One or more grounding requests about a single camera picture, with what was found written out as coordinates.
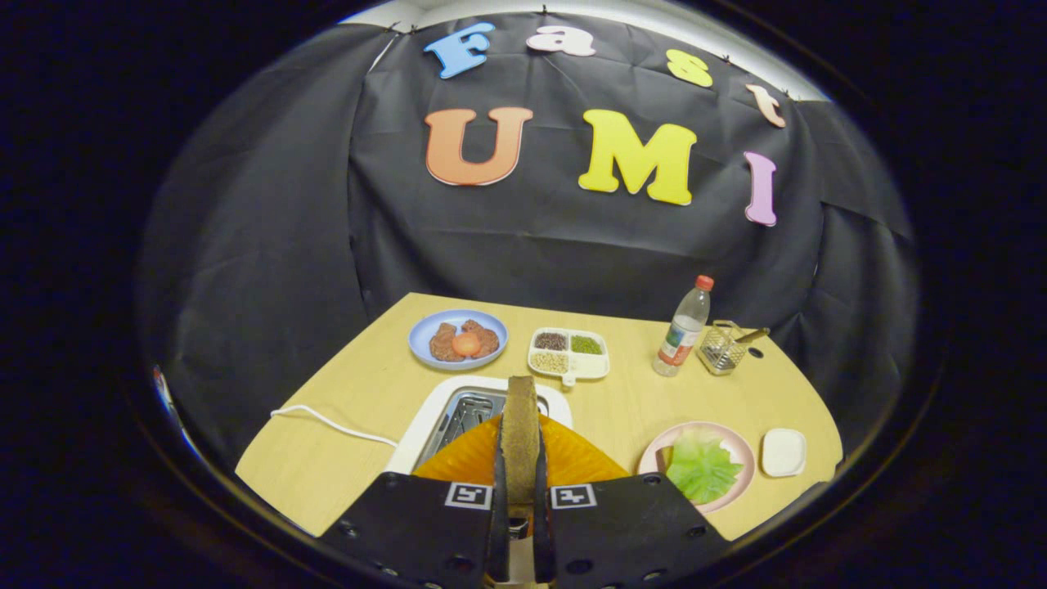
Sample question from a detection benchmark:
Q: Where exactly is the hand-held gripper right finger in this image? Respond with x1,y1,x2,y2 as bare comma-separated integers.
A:
532,416,731,587

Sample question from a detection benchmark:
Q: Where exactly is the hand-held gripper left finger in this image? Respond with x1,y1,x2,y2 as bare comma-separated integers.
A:
319,416,510,588

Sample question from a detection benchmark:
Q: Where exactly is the plain brown bread slice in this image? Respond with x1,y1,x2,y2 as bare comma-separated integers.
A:
501,375,542,506

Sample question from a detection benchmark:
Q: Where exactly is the green lettuce leaf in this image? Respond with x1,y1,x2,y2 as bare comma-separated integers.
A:
664,429,746,506

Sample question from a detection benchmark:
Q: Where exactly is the white toaster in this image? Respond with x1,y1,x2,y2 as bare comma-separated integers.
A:
384,375,573,475

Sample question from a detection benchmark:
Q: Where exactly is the white compartment tray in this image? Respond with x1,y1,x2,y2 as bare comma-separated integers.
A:
527,327,611,387

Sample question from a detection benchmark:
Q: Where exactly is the brown meat patty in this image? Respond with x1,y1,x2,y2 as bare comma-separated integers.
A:
461,319,500,358
429,322,469,362

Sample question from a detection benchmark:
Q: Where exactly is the pink round plate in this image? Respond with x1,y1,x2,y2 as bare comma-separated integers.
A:
637,421,757,515

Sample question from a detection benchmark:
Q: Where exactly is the blue round plate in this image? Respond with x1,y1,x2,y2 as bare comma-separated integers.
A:
408,309,509,371

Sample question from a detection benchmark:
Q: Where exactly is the clear water bottle red cap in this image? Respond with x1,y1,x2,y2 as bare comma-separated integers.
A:
652,275,715,378

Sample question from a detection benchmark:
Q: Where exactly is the small white dish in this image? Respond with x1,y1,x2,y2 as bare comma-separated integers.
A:
761,428,808,479

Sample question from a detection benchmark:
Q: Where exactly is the white power cable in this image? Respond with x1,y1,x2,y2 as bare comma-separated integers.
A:
270,404,399,448

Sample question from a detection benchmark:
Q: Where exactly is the wire cutlery basket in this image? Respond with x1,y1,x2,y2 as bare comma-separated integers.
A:
698,320,749,376

